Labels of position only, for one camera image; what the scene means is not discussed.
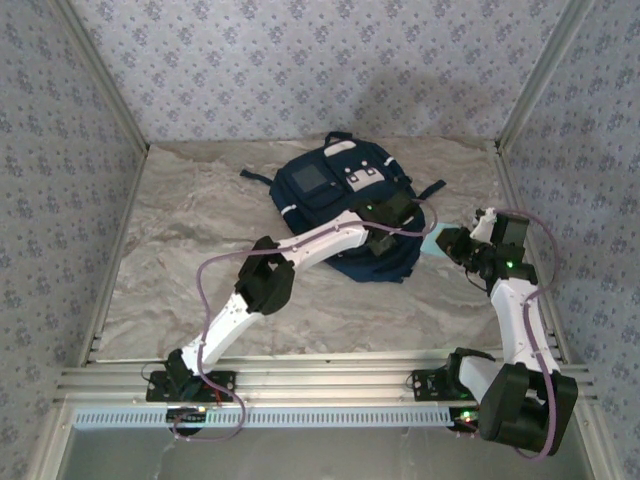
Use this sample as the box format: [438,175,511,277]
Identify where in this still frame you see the grey slotted cable duct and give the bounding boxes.
[71,405,454,430]

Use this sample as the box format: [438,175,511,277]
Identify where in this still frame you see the navy blue backpack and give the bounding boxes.
[238,130,447,286]

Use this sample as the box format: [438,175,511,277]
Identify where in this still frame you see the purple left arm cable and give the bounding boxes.
[172,197,439,444]

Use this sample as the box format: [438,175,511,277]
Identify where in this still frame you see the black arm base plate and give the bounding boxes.
[145,370,237,404]
[410,369,503,403]

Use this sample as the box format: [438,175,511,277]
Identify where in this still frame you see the black controller board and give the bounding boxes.
[166,405,210,436]
[448,405,490,435]

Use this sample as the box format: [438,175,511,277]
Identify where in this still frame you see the aluminium side rail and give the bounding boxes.
[494,142,571,364]
[78,144,151,369]

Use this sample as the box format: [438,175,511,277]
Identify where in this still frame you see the aluminium front rail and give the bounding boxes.
[53,355,600,407]

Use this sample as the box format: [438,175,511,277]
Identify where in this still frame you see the light blue notepad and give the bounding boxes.
[421,222,466,259]

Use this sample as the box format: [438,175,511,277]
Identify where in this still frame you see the aluminium corner post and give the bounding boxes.
[47,0,151,154]
[494,0,596,154]

